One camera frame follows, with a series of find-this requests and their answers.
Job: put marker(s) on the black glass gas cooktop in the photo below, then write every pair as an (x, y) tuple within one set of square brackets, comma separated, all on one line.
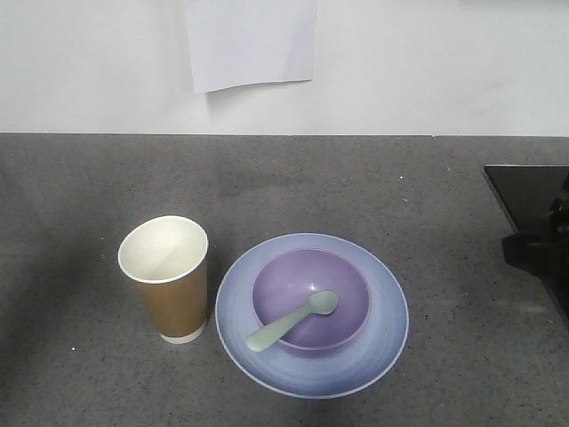
[(525, 193)]

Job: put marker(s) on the brown paper cup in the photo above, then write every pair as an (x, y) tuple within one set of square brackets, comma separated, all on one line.
[(165, 258)]

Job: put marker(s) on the blue plate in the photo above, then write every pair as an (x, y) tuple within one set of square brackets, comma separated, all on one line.
[(313, 374)]

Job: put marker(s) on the light green plastic spoon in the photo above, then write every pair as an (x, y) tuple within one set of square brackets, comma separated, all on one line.
[(322, 303)]

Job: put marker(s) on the purple plastic bowl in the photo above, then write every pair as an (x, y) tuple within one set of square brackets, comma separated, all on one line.
[(287, 281)]

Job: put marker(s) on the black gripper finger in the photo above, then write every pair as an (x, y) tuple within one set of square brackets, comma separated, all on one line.
[(542, 247)]

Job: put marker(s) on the white paper sheet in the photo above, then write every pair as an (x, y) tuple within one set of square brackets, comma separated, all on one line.
[(235, 43)]

